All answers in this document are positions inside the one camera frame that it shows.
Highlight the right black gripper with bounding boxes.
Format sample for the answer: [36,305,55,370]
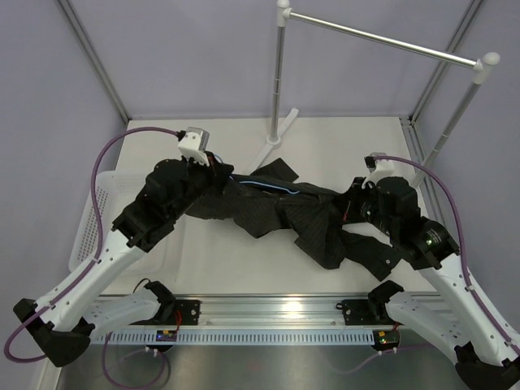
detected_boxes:
[334,176,398,237]

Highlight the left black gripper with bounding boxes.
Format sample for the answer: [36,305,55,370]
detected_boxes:
[168,150,232,221]

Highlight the black pinstripe shirt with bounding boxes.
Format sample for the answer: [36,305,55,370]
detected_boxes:
[187,158,402,280]

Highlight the blue wire hanger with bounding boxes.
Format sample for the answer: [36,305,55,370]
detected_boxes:
[209,154,300,195]

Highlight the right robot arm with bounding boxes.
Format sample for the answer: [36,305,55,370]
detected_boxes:
[333,177,519,389]

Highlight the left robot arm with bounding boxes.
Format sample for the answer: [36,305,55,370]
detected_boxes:
[13,153,234,367]

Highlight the metal clothes rack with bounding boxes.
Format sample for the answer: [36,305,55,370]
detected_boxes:
[245,1,501,188]

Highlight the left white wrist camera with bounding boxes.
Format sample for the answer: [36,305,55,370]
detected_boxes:
[178,127,210,167]

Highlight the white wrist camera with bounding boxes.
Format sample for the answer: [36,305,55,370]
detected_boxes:
[178,127,210,167]
[362,153,395,189]

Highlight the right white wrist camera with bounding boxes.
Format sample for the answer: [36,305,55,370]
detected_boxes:
[362,153,395,189]

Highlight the right black mount plate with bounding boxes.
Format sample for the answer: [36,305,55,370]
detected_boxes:
[335,298,401,326]

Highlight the black mount plate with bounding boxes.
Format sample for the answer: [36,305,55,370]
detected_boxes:
[335,298,401,326]
[158,298,201,326]

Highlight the aluminium rail base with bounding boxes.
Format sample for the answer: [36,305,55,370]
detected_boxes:
[87,292,448,330]

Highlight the left black mount plate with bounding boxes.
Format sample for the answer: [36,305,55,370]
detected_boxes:
[158,298,201,326]

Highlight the white slotted cable duct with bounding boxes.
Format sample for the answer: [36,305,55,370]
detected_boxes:
[93,328,375,346]

